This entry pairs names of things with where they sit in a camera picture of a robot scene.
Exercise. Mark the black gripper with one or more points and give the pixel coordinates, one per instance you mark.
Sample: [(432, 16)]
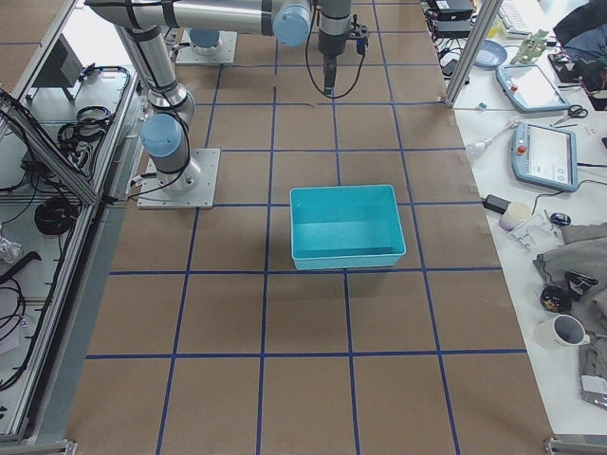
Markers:
[(328, 44)]

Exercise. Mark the black electronics box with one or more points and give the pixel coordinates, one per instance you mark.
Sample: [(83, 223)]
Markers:
[(449, 18)]

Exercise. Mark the grey control box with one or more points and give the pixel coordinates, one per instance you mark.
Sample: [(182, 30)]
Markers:
[(62, 69)]

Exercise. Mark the blue plate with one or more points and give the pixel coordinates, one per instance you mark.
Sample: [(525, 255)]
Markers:
[(490, 55)]

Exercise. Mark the lower teach pendant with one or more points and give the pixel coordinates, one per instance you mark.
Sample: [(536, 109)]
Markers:
[(545, 156)]

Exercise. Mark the white paper cup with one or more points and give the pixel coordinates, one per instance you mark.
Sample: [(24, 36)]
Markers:
[(516, 213)]

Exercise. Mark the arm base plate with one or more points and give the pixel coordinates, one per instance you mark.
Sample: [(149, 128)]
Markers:
[(224, 54), (195, 188)]

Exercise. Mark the grey cloth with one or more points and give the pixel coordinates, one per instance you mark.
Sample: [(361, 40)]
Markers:
[(579, 268)]

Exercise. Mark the light blue plastic bin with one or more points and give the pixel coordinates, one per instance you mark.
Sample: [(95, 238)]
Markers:
[(345, 227)]

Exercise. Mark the teach pendant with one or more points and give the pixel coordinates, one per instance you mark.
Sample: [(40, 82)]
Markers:
[(545, 156), (529, 89)]

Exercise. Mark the upper teach pendant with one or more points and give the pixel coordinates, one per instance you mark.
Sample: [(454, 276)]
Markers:
[(529, 89)]

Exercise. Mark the black scissors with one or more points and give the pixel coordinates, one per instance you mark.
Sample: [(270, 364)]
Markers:
[(574, 111)]

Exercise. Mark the white mug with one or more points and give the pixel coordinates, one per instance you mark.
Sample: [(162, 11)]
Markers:
[(561, 331)]

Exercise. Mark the small black bowl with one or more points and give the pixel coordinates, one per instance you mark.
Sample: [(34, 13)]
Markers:
[(555, 300)]

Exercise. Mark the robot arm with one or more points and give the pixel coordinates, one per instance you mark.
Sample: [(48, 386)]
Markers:
[(165, 134), (204, 39)]

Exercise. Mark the black power adapter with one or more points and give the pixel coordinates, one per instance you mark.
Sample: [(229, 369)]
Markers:
[(495, 203)]

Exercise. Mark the aluminium frame post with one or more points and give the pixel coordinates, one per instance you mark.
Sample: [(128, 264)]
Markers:
[(486, 16)]

